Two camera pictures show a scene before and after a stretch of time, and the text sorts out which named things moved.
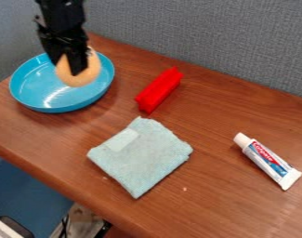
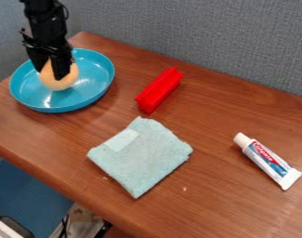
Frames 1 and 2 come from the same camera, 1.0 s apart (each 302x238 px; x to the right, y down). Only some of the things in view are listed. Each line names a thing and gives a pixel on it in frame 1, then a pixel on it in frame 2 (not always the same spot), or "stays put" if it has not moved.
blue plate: x=38 y=88 stays put
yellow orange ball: x=87 y=76 -> x=49 y=80
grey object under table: x=81 y=223 stays put
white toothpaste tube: x=273 y=166 stays put
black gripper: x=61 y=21 -> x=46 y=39
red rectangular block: x=158 y=89 stays put
